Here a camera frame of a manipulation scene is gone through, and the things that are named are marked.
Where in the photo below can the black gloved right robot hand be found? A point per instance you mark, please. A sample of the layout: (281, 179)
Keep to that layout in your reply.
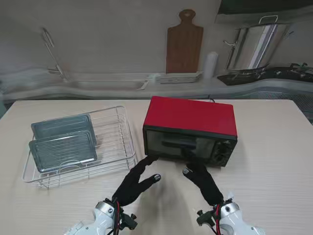
(206, 183)

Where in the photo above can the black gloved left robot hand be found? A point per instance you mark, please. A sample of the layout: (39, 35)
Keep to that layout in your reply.
(132, 183)

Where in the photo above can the ribbed metal baking tray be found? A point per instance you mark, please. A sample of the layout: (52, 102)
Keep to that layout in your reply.
(63, 151)
(61, 124)

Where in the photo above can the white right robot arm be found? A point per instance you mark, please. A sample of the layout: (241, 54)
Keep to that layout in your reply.
(234, 218)

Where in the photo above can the black oven timer knob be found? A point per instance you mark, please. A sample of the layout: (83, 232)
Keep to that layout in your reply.
(221, 157)

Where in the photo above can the black oven temperature knob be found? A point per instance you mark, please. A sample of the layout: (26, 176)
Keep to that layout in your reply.
(223, 147)

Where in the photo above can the red and black toaster oven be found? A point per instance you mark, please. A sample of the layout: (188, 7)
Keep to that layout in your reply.
(188, 115)

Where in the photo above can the small white paper scrap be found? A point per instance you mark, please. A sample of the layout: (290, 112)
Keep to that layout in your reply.
(230, 195)

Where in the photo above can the steel kitchen sink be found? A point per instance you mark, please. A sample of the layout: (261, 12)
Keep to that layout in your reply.
(105, 85)

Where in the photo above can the stack of white plates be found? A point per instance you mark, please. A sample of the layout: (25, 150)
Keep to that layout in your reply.
(178, 77)

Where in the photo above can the white cylindrical bottle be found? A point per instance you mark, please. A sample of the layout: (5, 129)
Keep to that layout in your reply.
(210, 64)

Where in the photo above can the black gas stove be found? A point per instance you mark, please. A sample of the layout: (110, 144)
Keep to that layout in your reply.
(269, 74)

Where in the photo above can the brown wooden cutting board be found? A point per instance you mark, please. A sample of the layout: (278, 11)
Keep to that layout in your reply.
(184, 46)

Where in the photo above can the stainless steel stockpot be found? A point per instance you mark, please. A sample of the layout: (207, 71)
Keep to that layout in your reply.
(256, 46)

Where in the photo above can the chrome kitchen faucet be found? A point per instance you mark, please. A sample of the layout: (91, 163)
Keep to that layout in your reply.
(52, 54)

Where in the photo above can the dark range hood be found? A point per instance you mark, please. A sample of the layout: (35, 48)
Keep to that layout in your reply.
(264, 7)

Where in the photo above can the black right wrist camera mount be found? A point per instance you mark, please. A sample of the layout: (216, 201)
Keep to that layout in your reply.
(205, 218)

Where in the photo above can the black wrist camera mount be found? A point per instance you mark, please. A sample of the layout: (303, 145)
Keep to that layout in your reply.
(129, 220)
(205, 218)

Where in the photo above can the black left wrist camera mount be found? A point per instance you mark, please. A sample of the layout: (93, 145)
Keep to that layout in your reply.
(129, 220)

